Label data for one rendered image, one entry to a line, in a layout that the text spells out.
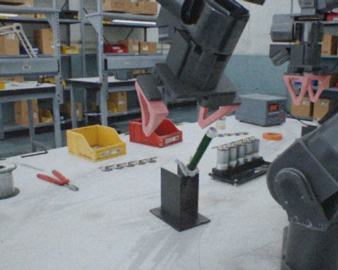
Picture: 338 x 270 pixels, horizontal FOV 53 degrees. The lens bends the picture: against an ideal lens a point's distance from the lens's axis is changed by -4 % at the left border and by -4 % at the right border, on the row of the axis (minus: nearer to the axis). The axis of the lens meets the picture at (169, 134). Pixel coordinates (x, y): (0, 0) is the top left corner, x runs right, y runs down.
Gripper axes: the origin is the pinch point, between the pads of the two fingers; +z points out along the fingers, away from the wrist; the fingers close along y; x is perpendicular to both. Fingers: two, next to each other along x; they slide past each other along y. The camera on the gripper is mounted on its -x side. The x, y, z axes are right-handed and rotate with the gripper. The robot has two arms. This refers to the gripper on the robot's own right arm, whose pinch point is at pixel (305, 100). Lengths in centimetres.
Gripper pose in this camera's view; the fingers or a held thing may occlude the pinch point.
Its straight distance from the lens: 96.9
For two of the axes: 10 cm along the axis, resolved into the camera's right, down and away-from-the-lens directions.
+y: -7.3, 1.5, -6.7
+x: 6.9, 1.8, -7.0
